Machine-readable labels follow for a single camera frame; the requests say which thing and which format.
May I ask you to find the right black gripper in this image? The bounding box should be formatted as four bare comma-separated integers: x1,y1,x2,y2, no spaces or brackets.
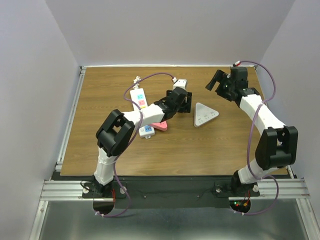
204,69,235,102

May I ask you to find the pink triangular power socket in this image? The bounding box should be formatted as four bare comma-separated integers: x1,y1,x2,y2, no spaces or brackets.
150,121,168,132

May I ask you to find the white colourful power strip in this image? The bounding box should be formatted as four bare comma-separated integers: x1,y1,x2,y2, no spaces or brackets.
129,88,155,139

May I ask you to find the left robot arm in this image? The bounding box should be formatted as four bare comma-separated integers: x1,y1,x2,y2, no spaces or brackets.
92,87,192,197

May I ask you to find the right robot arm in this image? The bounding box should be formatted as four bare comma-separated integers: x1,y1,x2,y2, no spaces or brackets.
205,66,298,195

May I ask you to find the white triangular power socket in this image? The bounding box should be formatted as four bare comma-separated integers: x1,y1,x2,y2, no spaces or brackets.
193,102,219,128

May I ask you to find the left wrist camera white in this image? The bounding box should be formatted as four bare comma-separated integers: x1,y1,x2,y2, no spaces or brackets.
172,77,188,90

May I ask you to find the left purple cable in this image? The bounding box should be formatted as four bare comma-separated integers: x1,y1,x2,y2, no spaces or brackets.
94,72,177,219

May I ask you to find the back aluminium rail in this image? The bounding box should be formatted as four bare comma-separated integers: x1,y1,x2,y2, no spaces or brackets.
80,64,258,69

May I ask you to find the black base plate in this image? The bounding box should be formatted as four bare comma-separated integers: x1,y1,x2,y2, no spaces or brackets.
82,175,260,211

